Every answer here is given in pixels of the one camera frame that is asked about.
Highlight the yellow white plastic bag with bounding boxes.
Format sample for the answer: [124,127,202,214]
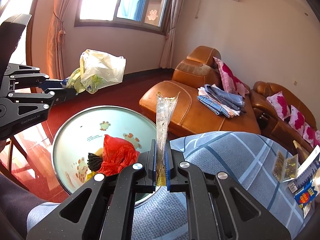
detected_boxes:
[61,49,126,94]

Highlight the black foam net sleeve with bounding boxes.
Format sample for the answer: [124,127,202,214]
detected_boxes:
[87,153,103,172]

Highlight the red plastic bag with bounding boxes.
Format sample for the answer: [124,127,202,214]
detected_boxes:
[97,135,140,176]

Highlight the clear plastic wrapper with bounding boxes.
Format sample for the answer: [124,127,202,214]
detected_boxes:
[156,92,180,186]

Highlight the round metal basin bin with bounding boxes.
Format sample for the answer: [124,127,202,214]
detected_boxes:
[52,106,156,195]

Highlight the clear packet strip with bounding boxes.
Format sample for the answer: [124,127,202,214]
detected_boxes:
[272,150,286,182]
[281,154,299,183]

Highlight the small white paper packet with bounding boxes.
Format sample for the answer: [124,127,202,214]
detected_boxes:
[303,202,312,219]

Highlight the blue Look milk carton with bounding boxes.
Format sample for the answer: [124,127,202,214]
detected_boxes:
[294,181,319,209]

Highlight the orange curtain left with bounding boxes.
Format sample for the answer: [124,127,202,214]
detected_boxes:
[47,0,73,79]

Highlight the orange leather chaise sofa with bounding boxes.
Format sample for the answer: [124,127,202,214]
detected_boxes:
[139,46,260,137]

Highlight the dark blue milk carton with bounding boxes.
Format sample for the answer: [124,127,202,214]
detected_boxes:
[288,145,319,193]

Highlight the brown leather three-seat sofa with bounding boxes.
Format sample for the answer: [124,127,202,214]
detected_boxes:
[249,81,318,153]

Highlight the folded blue plaid clothes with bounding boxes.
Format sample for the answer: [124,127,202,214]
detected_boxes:
[197,84,246,119]

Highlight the pink floral pillow middle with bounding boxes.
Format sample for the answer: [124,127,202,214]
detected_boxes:
[289,105,305,136]

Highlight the pink floral pillow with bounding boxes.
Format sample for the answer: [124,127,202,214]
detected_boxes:
[303,123,320,148]
[266,91,291,121]
[289,105,305,136]

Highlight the pink floral pillow right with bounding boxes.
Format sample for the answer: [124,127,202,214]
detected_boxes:
[303,123,320,148]

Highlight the pink floral pillow left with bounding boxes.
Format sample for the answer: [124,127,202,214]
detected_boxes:
[266,91,291,121]

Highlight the pink pillow on chaise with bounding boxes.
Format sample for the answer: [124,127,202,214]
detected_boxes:
[214,57,249,98]

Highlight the beige curtain right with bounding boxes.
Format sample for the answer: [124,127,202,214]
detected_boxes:
[159,0,184,68]

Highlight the window with brown frame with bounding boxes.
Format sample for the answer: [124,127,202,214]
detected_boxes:
[74,0,171,35]

